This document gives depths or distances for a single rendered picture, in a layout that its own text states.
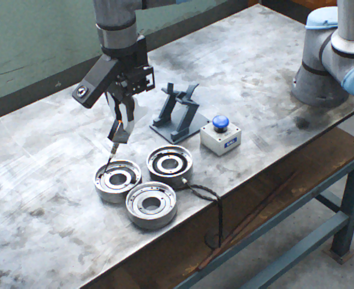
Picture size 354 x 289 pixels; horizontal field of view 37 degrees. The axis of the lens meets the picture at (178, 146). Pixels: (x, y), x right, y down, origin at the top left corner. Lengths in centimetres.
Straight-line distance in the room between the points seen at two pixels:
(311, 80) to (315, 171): 32
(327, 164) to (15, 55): 172
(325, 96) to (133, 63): 57
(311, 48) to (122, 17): 56
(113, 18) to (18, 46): 182
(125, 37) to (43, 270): 47
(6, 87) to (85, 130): 151
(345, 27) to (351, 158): 57
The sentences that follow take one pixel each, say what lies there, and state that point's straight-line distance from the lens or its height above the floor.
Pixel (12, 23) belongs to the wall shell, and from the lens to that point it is 270.
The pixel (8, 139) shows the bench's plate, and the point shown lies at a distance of 138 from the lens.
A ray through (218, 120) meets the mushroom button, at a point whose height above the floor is 87.
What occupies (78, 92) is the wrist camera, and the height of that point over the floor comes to 107.
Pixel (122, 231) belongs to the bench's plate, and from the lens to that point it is 109.
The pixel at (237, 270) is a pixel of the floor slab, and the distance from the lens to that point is 201.
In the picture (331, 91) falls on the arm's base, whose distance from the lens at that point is 140.
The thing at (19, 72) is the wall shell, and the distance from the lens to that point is 282.
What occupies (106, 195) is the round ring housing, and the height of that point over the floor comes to 83.
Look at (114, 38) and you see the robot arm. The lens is 98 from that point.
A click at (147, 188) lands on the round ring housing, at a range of 113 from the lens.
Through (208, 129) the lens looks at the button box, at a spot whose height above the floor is 84.
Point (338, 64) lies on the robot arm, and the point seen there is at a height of 98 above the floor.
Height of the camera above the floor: 163
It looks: 41 degrees down
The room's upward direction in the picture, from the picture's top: 4 degrees counter-clockwise
